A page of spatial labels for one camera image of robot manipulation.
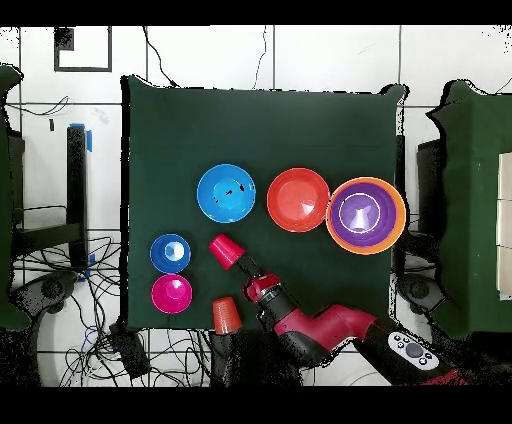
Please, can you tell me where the green cloth neighbouring table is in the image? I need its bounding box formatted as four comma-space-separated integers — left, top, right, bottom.
425, 79, 512, 341
0, 63, 31, 331

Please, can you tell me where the white box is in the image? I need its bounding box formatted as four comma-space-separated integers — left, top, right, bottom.
496, 151, 512, 201
496, 246, 512, 301
496, 199, 512, 248

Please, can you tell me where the red-orange bowl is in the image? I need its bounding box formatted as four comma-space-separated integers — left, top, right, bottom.
266, 167, 332, 234

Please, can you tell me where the black square floor frame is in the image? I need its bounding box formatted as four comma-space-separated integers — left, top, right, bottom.
53, 26, 113, 73

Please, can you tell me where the black stand post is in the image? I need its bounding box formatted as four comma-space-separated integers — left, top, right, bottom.
11, 124, 91, 271

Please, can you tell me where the red cup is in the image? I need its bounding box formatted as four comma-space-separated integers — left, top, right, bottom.
208, 233, 247, 271

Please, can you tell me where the light blue bowl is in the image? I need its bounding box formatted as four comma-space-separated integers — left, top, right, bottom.
196, 163, 257, 224

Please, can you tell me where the dark green table cloth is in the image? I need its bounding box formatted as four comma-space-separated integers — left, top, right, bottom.
120, 75, 409, 335

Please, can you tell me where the black floor cable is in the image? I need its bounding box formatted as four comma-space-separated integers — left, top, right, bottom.
142, 26, 179, 88

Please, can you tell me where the blue cable bundle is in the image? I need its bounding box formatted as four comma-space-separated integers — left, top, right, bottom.
80, 324, 100, 354

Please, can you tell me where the small dark blue bowl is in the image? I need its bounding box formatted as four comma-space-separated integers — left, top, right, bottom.
149, 233, 192, 275

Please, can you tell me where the black power adapter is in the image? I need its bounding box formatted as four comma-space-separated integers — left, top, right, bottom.
109, 327, 152, 379

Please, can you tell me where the large orange bowl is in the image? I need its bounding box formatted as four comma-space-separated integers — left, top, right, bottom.
325, 176, 408, 256

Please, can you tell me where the orange cup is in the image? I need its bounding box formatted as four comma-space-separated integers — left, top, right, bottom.
211, 296, 244, 336

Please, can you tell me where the small pink bowl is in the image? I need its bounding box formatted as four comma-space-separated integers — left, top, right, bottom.
150, 273, 194, 316

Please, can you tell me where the purple bowl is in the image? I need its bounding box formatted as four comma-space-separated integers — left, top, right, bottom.
330, 182, 398, 248

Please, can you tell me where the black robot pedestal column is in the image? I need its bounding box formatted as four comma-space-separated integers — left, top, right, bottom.
209, 330, 304, 387

